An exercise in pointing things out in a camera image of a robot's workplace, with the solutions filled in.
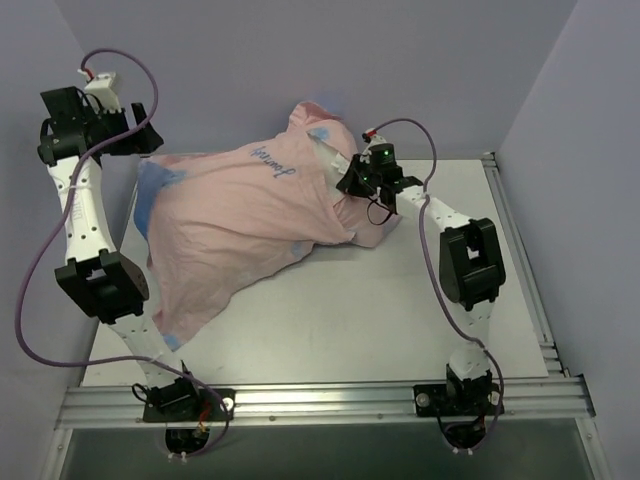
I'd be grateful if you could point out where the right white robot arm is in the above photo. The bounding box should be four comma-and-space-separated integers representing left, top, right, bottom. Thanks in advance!
332, 140, 506, 413

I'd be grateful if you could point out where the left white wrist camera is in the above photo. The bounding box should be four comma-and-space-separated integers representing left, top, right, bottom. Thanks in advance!
84, 72, 121, 112

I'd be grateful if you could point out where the front aluminium rail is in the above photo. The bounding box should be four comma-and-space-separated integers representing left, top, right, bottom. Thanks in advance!
57, 376, 595, 429

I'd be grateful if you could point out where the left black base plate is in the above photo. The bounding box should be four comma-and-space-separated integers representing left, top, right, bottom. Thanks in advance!
142, 385, 236, 423

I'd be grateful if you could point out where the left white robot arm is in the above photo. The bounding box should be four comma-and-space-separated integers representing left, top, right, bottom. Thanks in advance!
38, 74, 203, 421

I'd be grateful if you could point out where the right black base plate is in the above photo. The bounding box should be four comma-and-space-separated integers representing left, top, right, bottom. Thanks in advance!
412, 383, 499, 418

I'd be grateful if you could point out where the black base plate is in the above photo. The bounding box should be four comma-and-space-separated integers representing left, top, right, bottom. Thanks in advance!
142, 385, 236, 423
412, 383, 499, 418

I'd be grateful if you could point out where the white pillow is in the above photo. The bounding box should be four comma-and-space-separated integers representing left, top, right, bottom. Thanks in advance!
313, 138, 350, 176

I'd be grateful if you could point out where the pink pillowcase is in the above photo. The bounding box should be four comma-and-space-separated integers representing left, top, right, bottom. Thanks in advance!
134, 101, 399, 350

